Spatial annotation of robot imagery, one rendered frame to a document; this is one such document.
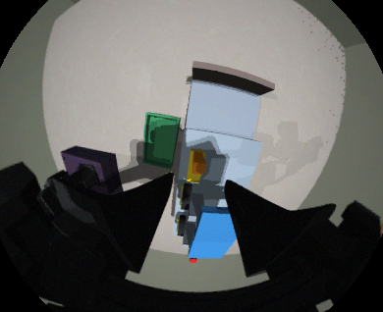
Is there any green tray floor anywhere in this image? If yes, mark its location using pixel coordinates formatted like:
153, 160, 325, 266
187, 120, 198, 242
147, 116, 177, 164

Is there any green tray rim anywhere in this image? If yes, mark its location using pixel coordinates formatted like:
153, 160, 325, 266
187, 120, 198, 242
143, 112, 180, 169

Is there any yellow wedge chock with orange handle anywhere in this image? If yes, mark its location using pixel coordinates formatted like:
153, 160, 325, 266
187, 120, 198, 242
187, 149, 207, 182

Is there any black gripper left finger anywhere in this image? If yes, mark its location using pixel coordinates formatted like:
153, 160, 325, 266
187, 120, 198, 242
51, 173, 174, 274

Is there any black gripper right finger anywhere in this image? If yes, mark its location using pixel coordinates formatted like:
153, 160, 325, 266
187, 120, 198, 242
224, 180, 337, 278

